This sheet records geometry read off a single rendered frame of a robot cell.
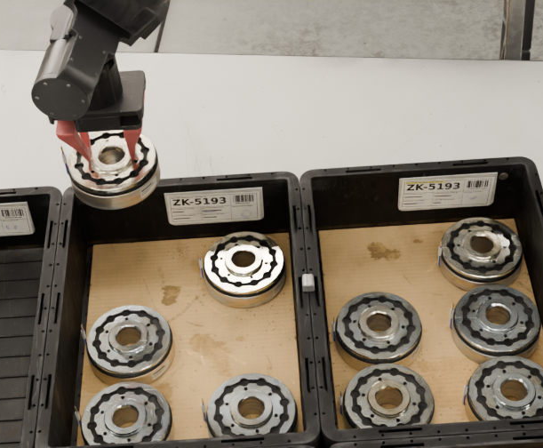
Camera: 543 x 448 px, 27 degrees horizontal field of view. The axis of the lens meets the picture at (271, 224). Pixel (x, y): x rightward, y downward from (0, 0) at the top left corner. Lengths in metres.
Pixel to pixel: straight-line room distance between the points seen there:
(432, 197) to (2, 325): 0.57
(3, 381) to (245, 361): 0.29
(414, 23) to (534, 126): 1.37
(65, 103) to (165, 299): 0.40
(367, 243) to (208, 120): 0.47
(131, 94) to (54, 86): 0.14
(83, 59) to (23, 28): 2.20
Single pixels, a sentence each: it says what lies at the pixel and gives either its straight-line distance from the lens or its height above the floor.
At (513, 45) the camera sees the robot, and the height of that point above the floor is 0.63.
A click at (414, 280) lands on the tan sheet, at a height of 0.83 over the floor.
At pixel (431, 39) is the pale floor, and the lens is 3.12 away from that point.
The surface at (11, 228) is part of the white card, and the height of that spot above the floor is 0.87.
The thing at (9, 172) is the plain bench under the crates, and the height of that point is 0.70.
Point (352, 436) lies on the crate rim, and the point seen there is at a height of 0.93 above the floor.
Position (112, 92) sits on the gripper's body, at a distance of 1.20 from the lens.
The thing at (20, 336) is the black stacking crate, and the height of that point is 0.83.
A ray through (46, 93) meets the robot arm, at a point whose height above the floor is 1.23.
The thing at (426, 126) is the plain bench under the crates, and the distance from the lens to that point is 1.82.
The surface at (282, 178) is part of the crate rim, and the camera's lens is 1.41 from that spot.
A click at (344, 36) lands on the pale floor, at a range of 3.13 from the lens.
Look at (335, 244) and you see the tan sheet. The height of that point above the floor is 0.83.
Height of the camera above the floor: 1.93
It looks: 48 degrees down
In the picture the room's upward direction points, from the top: 4 degrees counter-clockwise
